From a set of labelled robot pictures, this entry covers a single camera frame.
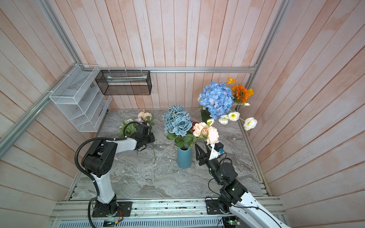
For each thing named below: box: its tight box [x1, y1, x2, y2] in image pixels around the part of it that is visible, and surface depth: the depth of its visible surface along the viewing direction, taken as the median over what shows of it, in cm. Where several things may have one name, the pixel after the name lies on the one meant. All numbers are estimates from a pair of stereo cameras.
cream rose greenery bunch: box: [117, 118, 143, 138], surface depth 100 cm
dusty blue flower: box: [162, 104, 193, 137], surface depth 64 cm
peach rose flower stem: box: [192, 118, 220, 146], surface depth 57 cm
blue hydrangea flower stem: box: [198, 82, 235, 123], surface depth 66 cm
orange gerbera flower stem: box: [230, 84, 254, 104], surface depth 75 cm
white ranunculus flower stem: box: [218, 102, 258, 132], surface depth 63 cm
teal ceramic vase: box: [177, 146, 193, 170], surface depth 78 cm
